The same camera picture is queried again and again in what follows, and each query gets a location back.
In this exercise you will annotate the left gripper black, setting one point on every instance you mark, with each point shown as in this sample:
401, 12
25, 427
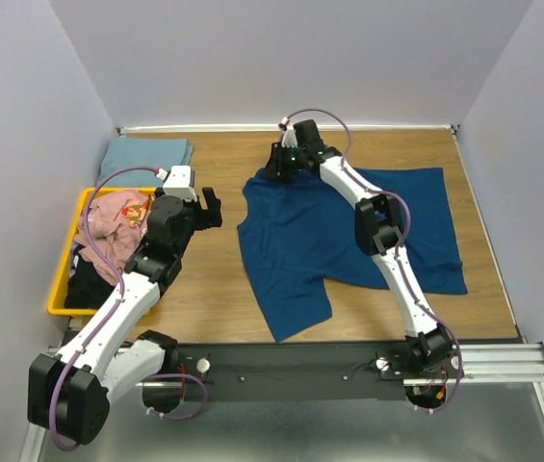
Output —
211, 218

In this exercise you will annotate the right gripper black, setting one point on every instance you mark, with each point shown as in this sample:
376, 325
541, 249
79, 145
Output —
274, 167

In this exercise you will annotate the dark blue t-shirt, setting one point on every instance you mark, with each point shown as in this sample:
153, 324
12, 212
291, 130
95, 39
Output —
297, 234

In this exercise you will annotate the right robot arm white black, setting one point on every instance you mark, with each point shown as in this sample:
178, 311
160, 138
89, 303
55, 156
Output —
382, 221

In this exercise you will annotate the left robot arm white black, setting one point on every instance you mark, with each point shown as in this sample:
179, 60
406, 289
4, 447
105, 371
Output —
71, 392

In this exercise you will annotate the folded light blue t-shirt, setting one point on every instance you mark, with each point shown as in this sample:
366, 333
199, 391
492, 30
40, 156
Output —
131, 152

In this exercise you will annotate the pink t-shirt in bin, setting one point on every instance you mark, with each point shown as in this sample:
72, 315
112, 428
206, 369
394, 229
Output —
117, 222

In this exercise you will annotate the black garment in bin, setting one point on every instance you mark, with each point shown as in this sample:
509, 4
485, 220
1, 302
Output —
86, 289

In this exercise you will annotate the yellow plastic bin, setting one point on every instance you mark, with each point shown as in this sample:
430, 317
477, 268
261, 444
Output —
79, 233

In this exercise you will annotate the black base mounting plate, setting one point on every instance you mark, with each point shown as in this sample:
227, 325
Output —
226, 373

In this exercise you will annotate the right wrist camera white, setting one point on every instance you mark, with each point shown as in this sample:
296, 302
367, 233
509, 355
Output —
288, 137

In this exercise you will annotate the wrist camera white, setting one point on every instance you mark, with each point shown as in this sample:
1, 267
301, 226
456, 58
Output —
288, 137
178, 181

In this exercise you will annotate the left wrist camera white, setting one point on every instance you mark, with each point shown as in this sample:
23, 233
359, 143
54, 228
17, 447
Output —
178, 181

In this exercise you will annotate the aluminium extrusion rail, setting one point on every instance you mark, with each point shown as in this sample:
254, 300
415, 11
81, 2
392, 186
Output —
492, 363

